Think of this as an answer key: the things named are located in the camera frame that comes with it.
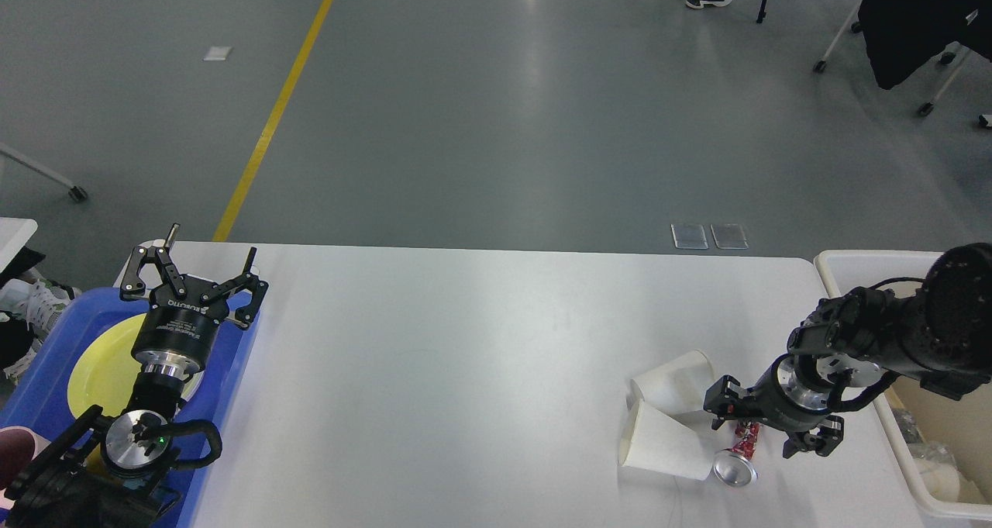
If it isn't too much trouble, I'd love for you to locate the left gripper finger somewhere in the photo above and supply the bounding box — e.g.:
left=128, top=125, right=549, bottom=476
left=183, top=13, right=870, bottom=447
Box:
left=205, top=247, right=270, bottom=331
left=120, top=224, right=187, bottom=307

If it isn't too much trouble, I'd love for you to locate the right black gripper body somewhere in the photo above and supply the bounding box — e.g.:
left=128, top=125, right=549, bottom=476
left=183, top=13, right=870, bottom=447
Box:
left=748, top=356, right=832, bottom=433

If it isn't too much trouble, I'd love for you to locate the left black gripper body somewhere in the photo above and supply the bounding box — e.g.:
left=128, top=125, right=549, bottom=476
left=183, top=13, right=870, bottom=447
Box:
left=132, top=281, right=229, bottom=380

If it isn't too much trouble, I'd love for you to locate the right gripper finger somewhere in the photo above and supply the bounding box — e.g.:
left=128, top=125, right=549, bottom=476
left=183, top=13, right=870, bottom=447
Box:
left=704, top=375, right=757, bottom=430
left=782, top=416, right=846, bottom=460

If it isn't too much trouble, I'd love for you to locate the white paper cup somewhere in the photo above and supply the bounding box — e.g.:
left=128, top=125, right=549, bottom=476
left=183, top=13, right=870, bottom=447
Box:
left=618, top=400, right=715, bottom=481
left=630, top=349, right=715, bottom=417

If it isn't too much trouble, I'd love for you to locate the crushed red soda can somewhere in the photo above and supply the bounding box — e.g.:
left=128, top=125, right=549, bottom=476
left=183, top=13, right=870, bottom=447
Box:
left=712, top=421, right=761, bottom=487

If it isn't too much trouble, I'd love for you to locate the yellow plastic plate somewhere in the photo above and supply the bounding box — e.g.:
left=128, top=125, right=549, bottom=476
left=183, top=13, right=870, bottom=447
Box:
left=67, top=313, right=146, bottom=419

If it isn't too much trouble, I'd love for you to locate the silver foil bag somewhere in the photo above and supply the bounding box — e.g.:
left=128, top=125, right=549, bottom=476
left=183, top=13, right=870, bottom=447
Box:
left=892, top=408, right=957, bottom=468

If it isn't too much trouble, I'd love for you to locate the small white cup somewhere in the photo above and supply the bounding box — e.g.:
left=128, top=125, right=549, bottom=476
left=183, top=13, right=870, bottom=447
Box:
left=914, top=460, right=987, bottom=506

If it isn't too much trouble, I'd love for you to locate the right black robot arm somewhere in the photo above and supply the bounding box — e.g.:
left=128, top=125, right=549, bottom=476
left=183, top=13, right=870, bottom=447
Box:
left=702, top=243, right=991, bottom=458

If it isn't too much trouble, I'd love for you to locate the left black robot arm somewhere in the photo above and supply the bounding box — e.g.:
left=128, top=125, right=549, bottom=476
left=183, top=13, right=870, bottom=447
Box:
left=2, top=226, right=269, bottom=527

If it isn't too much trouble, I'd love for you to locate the pale green plate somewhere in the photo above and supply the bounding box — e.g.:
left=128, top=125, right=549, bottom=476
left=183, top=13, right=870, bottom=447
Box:
left=174, top=341, right=212, bottom=414

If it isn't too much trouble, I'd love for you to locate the beige plastic bin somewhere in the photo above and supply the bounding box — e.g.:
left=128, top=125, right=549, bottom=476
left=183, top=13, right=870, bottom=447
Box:
left=814, top=250, right=991, bottom=527

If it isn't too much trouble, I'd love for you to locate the white side table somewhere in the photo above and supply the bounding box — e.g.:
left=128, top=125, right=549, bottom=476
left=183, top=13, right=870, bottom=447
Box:
left=1, top=143, right=88, bottom=270

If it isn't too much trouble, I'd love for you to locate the right floor outlet plate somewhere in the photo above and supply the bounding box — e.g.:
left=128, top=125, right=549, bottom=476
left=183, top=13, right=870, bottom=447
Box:
left=710, top=223, right=750, bottom=251

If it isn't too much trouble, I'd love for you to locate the floor outlet plate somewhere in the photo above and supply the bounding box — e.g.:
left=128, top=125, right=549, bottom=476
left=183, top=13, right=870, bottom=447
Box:
left=710, top=223, right=750, bottom=251
left=670, top=223, right=709, bottom=251

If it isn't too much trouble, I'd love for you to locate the left floor outlet plate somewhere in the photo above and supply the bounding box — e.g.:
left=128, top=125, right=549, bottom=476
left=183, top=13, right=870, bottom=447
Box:
left=670, top=223, right=709, bottom=251

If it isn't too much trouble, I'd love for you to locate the pink ribbed cup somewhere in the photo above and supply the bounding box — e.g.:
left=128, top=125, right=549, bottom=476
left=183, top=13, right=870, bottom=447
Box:
left=1, top=426, right=50, bottom=492

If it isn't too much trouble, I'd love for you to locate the white rolling chair frame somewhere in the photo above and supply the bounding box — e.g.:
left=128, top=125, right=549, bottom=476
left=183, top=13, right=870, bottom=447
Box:
left=811, top=0, right=986, bottom=119

